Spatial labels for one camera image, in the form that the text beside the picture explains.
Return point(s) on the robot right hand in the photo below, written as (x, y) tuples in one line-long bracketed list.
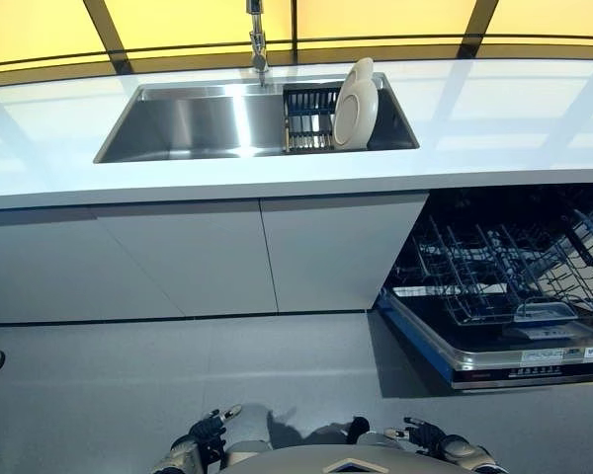
[(427, 437)]

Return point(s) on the grey robot leg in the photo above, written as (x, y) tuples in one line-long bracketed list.
[(249, 429), (363, 434)]

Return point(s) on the stainless steel sink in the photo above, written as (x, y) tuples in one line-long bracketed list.
[(188, 123)]

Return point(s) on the chrome kitchen faucet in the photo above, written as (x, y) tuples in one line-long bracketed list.
[(258, 49)]

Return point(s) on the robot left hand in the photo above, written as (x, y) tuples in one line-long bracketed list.
[(210, 432)]

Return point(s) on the grey robot torso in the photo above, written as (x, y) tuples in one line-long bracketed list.
[(341, 461)]

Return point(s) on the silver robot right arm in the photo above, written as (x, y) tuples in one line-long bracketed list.
[(464, 454)]

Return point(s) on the black dish drying rack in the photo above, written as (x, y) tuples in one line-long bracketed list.
[(306, 99)]

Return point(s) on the grey plastic dishwasher tray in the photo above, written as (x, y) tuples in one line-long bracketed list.
[(548, 310)]

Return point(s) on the grey robot left leg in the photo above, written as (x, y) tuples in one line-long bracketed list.
[(249, 429)]

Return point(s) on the black window frame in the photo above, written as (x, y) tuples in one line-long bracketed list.
[(106, 29)]

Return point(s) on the grey robot right leg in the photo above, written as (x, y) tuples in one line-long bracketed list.
[(363, 434)]

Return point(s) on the cream ceramic plate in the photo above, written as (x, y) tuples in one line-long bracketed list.
[(361, 68), (356, 113)]

